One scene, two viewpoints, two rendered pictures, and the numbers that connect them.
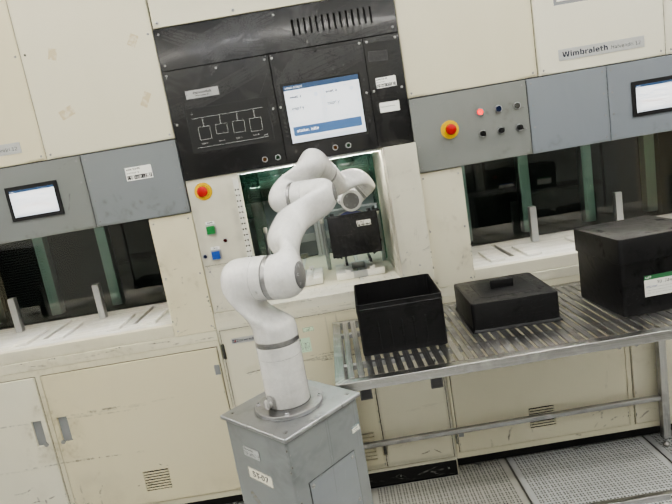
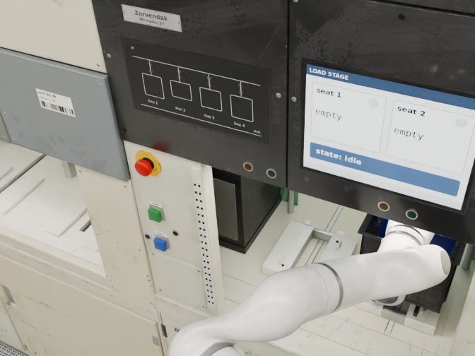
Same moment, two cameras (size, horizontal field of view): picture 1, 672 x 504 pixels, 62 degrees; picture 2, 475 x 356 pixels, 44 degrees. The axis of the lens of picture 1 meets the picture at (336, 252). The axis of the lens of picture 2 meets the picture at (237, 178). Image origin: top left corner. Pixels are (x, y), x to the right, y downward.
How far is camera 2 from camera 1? 1.54 m
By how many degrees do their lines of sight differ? 39
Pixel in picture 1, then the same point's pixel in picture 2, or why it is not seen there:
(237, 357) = not seen: hidden behind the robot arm
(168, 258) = (100, 216)
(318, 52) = (408, 22)
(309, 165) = (254, 335)
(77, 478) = (25, 332)
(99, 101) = not seen: outside the picture
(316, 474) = not seen: outside the picture
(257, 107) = (249, 82)
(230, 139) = (194, 113)
